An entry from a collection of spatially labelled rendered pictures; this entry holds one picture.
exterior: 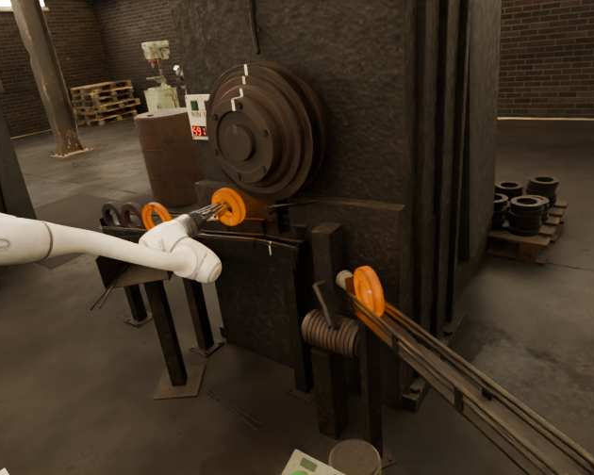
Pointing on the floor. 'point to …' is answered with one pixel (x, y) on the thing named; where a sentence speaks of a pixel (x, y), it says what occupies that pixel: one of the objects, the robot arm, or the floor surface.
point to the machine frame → (350, 160)
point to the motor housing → (331, 367)
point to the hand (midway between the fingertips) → (227, 203)
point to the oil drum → (170, 155)
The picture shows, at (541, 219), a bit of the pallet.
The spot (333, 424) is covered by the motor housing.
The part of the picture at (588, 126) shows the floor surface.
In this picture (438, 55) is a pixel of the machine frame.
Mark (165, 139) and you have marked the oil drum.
